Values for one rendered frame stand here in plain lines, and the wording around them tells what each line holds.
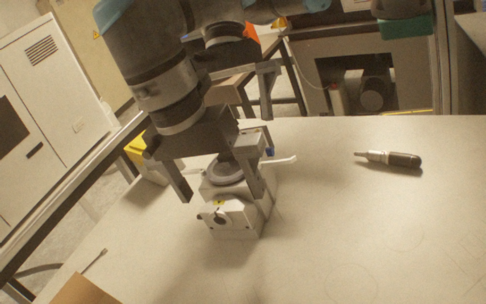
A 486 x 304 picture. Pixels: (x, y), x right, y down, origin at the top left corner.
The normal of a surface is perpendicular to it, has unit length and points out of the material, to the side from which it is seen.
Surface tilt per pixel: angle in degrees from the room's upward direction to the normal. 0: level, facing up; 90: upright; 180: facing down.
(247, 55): 50
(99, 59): 90
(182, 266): 0
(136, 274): 0
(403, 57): 90
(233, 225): 90
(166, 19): 99
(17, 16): 90
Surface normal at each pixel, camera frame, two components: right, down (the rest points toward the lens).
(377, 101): -0.46, 0.63
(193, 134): -0.28, 0.62
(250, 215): 0.89, -0.12
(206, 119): -0.36, -0.77
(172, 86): 0.53, 0.29
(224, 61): -0.44, -0.02
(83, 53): 0.81, 0.01
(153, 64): 0.29, 0.44
